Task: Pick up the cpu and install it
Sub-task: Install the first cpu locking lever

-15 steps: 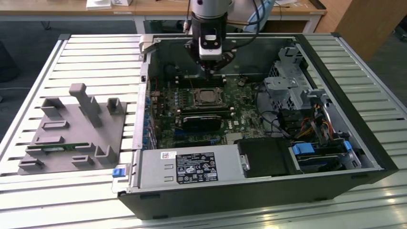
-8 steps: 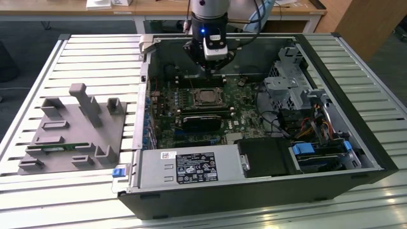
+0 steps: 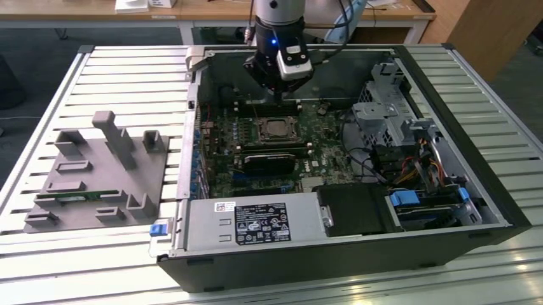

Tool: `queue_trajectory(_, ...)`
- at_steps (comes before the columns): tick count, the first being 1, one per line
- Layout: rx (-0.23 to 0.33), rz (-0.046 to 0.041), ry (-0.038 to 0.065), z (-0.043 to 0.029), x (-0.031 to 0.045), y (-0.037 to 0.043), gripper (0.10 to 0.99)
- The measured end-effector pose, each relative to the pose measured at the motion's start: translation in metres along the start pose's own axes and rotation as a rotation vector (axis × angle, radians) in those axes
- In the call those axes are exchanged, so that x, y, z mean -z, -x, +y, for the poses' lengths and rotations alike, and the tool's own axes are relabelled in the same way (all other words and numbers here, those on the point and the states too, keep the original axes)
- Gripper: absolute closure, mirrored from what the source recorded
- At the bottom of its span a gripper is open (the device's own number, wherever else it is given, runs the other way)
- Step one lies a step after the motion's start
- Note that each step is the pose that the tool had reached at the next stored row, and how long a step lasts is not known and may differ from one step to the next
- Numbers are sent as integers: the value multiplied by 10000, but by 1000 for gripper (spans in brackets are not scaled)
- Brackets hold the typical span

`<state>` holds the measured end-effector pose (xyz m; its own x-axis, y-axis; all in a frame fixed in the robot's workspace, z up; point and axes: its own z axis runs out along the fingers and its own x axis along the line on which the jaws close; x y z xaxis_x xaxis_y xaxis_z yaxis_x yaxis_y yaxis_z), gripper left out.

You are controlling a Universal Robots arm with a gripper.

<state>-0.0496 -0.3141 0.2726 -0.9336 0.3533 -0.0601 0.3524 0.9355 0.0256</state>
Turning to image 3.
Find CPU socket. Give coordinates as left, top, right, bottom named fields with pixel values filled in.
left=252, top=116, right=302, bottom=143

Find wooden desk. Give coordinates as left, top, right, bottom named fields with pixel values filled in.
left=0, top=0, right=438, bottom=45

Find silver drive cage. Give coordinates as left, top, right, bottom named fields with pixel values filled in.
left=350, top=62, right=447, bottom=150

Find white papers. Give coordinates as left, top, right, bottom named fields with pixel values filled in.
left=364, top=0, right=419, bottom=11

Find plain white box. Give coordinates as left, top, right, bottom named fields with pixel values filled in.
left=114, top=0, right=152, bottom=14

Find green motherboard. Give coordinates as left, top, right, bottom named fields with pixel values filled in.
left=195, top=100, right=356, bottom=198

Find silver heat sink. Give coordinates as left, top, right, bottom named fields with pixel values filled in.
left=300, top=177, right=327, bottom=192

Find wooden cabinet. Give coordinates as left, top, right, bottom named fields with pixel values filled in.
left=418, top=0, right=543, bottom=84

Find black plastic shroud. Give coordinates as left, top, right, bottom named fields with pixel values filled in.
left=316, top=183, right=403, bottom=238

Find silver power supply unit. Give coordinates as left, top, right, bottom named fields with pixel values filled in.
left=168, top=198, right=328, bottom=259

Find blue disk carrier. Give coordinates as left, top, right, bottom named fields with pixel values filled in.
left=388, top=189, right=422, bottom=208

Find green RAM stick white label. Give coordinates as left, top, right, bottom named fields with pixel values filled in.
left=54, top=189, right=120, bottom=203

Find grey parts rack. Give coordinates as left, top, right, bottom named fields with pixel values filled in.
left=24, top=110, right=171, bottom=234

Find black PC case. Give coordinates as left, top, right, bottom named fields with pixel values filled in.
left=148, top=43, right=534, bottom=294

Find silver disk bay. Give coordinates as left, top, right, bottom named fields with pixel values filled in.
left=384, top=186, right=484, bottom=233

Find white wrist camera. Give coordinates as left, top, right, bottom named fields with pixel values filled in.
left=276, top=46, right=314, bottom=81

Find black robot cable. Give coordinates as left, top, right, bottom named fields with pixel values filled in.
left=308, top=0, right=362, bottom=66

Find silver case corner bracket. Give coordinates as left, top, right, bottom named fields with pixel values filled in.
left=184, top=45, right=212, bottom=73

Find thin black desk cable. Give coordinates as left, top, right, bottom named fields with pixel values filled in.
left=371, top=6, right=390, bottom=29

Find yellow red wire bundle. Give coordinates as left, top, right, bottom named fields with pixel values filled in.
left=392, top=136, right=448, bottom=188

